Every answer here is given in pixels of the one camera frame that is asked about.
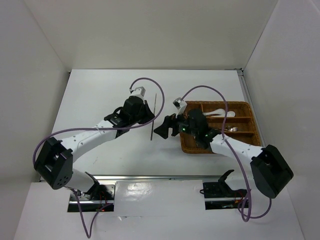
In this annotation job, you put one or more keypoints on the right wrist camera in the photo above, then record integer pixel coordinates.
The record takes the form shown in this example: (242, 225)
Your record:
(181, 105)

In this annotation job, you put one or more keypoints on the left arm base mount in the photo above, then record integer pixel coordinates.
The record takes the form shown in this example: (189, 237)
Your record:
(103, 200)

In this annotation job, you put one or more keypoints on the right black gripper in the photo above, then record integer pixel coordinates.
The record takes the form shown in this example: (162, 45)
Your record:
(163, 130)

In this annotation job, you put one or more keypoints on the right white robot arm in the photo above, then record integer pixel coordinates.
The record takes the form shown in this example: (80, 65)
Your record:
(270, 171)

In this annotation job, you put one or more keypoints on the white spoon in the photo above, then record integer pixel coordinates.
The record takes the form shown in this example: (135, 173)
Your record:
(218, 112)
(229, 114)

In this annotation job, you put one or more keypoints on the aluminium rail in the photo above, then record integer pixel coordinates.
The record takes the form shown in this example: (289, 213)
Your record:
(247, 96)
(117, 178)

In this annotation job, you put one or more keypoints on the silver fork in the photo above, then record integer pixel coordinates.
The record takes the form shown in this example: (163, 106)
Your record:
(231, 129)

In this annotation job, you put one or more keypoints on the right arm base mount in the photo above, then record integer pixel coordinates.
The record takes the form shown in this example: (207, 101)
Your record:
(219, 196)

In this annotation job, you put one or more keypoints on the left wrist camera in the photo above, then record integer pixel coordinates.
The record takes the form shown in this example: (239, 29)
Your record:
(138, 92)

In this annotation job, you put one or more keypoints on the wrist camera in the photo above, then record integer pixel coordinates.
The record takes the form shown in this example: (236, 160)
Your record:
(138, 92)
(181, 105)

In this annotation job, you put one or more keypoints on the aluminium rail front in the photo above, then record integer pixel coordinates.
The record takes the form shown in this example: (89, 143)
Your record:
(117, 178)

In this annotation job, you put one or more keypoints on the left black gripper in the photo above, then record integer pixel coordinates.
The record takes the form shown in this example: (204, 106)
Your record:
(149, 114)

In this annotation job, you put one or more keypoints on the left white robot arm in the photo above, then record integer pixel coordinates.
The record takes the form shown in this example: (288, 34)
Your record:
(56, 158)

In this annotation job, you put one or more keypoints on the aluminium rail right side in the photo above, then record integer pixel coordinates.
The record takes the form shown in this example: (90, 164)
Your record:
(247, 96)

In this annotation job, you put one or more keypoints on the brown wicker divided tray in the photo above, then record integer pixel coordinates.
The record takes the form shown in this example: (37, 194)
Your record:
(244, 121)

